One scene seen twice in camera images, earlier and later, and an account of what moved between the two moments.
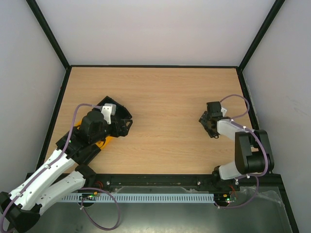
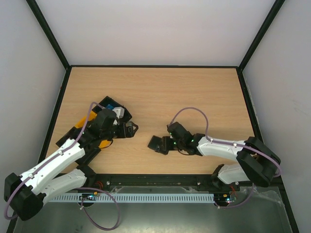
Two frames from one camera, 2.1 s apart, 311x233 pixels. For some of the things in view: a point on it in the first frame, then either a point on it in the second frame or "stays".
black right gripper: (209, 122) → (164, 143)
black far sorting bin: (120, 110) stays
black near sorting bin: (77, 149) stays
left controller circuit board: (89, 196) stays
